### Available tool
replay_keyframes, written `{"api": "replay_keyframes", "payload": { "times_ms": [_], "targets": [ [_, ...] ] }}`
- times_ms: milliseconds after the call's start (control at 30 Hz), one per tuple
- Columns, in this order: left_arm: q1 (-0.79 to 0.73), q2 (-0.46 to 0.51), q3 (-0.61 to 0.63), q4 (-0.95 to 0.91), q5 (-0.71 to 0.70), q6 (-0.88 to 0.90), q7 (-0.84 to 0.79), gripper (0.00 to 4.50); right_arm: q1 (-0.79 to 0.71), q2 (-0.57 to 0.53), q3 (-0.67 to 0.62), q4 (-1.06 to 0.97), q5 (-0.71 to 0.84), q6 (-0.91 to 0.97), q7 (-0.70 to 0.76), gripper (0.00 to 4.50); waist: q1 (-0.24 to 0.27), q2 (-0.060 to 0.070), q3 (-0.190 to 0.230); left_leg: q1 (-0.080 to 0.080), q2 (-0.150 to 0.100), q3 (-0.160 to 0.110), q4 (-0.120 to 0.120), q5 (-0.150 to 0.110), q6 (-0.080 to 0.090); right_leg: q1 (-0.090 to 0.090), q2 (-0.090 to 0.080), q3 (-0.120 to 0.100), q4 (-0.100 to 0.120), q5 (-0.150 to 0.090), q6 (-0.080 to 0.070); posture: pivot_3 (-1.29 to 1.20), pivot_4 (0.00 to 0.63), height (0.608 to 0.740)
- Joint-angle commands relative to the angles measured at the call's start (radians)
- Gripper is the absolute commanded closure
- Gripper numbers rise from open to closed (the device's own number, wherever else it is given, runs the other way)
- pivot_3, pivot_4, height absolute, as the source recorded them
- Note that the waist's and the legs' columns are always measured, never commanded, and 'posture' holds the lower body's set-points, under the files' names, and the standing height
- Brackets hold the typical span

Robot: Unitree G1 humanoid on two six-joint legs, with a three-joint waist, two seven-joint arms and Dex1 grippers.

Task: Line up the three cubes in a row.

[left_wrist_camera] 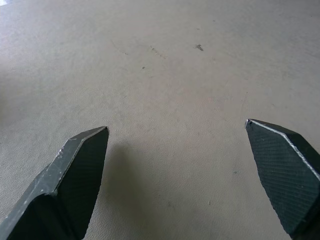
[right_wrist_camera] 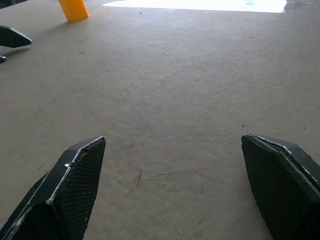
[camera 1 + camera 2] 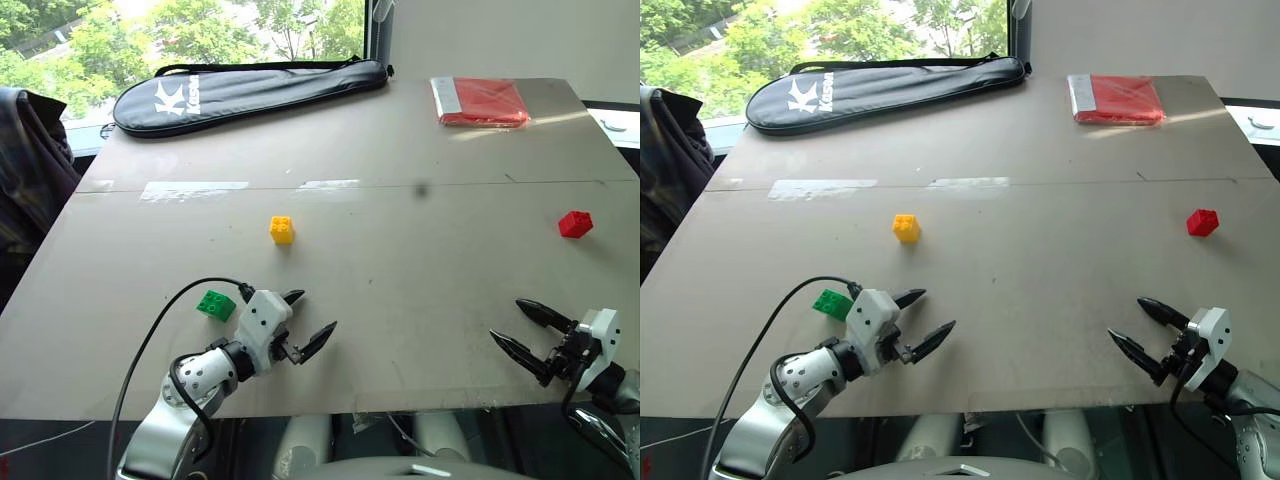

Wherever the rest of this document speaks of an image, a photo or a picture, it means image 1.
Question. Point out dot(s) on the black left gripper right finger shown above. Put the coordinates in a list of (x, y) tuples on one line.
[(285, 175)]

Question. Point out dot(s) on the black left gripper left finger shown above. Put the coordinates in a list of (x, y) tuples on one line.
[(67, 190)]

